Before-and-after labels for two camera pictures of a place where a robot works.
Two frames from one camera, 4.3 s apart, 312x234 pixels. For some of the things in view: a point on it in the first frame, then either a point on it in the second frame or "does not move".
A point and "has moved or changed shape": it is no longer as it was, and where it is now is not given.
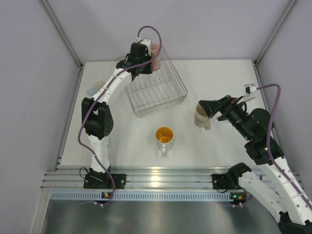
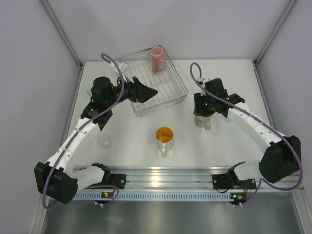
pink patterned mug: [155, 48] has moved or changed shape
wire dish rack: [165, 87] does not move
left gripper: [148, 70] -> [145, 93]
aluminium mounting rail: [143, 177] does not move
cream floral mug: [201, 119] does not move
